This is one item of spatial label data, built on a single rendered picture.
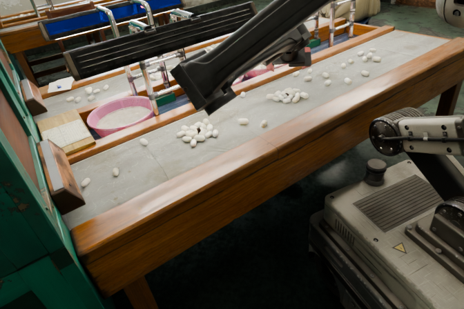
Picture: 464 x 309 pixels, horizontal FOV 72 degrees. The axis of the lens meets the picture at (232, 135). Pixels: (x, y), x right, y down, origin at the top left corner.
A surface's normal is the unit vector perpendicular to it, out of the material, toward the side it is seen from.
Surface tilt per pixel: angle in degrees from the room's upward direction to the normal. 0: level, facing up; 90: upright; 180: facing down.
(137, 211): 0
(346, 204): 0
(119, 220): 0
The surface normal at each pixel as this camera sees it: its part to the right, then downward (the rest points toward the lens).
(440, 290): -0.12, -0.83
